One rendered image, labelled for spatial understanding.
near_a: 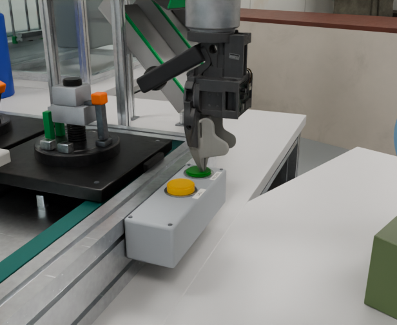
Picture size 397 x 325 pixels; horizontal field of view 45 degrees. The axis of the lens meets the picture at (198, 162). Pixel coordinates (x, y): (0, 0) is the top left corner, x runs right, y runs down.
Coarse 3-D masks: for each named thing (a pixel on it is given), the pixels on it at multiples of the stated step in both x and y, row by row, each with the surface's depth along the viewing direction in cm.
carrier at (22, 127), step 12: (0, 120) 90; (12, 120) 99; (24, 120) 99; (36, 120) 99; (0, 132) 89; (12, 132) 92; (24, 132) 92; (36, 132) 92; (0, 144) 85; (12, 144) 86
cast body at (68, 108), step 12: (60, 84) 77; (72, 84) 76; (84, 84) 77; (60, 96) 76; (72, 96) 75; (84, 96) 77; (48, 108) 80; (60, 108) 77; (72, 108) 76; (84, 108) 76; (60, 120) 78; (72, 120) 77; (84, 120) 76; (96, 120) 79
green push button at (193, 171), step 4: (188, 168) 76; (192, 168) 76; (196, 168) 76; (208, 168) 76; (188, 172) 74; (192, 172) 74; (196, 172) 74; (200, 172) 74; (204, 172) 74; (208, 172) 74; (192, 176) 74; (196, 176) 73; (200, 176) 73; (204, 176) 74
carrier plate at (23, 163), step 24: (24, 144) 85; (120, 144) 85; (144, 144) 85; (168, 144) 87; (0, 168) 75; (24, 168) 75; (48, 168) 75; (72, 168) 75; (96, 168) 75; (120, 168) 75; (48, 192) 71; (72, 192) 69; (96, 192) 68
